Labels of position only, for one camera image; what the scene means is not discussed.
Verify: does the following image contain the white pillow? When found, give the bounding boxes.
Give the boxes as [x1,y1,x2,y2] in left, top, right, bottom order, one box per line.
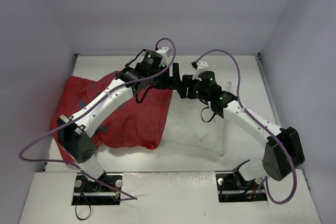
[162,91,227,157]

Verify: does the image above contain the red navy pillowcase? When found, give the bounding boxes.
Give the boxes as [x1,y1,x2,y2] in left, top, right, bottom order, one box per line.
[50,72,172,150]

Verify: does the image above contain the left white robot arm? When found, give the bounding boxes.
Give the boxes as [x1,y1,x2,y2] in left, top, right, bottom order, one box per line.
[57,47,176,193]

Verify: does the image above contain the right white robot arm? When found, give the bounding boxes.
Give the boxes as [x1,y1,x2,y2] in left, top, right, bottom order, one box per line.
[181,71,305,188]

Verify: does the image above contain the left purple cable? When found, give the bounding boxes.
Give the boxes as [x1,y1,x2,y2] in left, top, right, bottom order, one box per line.
[19,37,176,201]

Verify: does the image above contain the purple cable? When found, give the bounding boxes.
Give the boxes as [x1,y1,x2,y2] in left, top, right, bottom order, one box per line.
[19,37,176,201]
[196,49,299,205]

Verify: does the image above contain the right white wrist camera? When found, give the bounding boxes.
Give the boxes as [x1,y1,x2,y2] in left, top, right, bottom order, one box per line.
[192,60,209,80]

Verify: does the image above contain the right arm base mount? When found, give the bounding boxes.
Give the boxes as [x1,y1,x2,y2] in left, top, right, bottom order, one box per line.
[215,159,267,203]

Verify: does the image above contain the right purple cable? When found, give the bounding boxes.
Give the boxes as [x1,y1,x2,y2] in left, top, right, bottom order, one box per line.
[196,49,299,205]

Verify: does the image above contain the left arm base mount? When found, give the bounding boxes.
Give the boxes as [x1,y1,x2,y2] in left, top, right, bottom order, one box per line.
[71,174,121,206]

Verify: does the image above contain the thin black wire loop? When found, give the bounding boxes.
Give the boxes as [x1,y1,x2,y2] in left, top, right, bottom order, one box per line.
[75,192,92,221]

